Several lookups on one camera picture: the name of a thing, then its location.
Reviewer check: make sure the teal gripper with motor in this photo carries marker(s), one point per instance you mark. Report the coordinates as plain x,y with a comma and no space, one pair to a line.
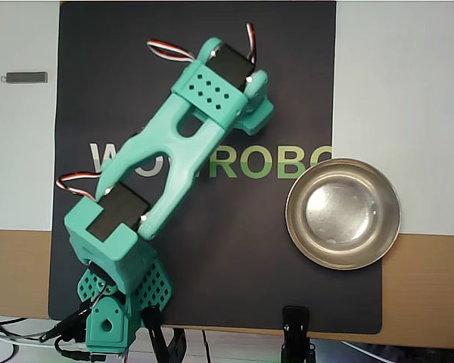
256,124

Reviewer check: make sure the teal printed robot arm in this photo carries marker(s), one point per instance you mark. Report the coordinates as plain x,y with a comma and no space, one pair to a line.
189,162

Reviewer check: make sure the metal bowl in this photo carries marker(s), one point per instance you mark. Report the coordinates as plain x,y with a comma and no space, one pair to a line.
342,213

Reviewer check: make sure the white paper sheet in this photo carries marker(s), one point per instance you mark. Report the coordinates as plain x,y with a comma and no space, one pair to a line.
401,94
22,151

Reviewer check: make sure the black mat with WOWROBO print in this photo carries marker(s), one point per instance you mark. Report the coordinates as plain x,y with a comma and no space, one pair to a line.
249,264

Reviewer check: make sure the black clamp right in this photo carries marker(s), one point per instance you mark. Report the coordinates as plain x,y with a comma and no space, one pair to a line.
296,325

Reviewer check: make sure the black table clamp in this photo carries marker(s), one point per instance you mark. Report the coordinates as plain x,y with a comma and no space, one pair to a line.
155,332
66,324

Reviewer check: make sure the grey USB stick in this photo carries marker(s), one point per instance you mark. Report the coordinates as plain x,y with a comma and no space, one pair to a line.
24,78

